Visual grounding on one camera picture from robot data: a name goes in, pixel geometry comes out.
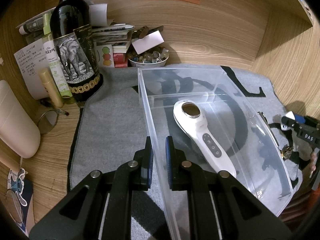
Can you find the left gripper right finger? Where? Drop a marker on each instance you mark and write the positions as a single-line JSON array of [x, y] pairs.
[[175, 169]]

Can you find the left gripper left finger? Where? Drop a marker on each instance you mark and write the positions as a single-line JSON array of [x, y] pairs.
[[144, 158]]

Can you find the ornate metal trinket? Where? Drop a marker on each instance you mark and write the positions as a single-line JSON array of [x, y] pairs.
[[286, 152]]

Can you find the clear plastic storage box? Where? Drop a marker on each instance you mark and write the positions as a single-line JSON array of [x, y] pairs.
[[234, 125]]

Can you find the person's right hand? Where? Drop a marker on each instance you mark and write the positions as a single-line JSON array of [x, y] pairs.
[[313, 159]]

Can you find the white handheld massager device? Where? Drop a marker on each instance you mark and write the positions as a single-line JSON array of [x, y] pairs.
[[193, 122]]

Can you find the grey mat with black letters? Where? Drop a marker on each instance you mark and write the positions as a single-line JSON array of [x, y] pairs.
[[113, 126]]

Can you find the white bowl of beads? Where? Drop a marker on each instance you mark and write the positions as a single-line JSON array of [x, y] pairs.
[[154, 57]]

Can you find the round glass lens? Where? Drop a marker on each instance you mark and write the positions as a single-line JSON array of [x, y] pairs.
[[47, 121]]

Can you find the gold lip balm tube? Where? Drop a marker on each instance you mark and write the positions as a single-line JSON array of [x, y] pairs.
[[50, 87]]

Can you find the fruit picture card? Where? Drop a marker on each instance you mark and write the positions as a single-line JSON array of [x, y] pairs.
[[105, 56]]

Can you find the white card on bowl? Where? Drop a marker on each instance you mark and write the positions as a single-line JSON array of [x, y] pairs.
[[152, 40]]

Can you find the blue cartoon sticker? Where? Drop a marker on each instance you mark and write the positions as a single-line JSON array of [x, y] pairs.
[[19, 200]]

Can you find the stack of books and papers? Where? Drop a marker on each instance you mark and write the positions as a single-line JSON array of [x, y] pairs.
[[106, 31]]

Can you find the white handwritten paper note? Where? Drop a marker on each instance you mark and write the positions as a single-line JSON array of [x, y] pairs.
[[31, 59]]

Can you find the dark elephant label wine bottle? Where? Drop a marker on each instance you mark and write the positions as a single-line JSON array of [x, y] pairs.
[[72, 35]]

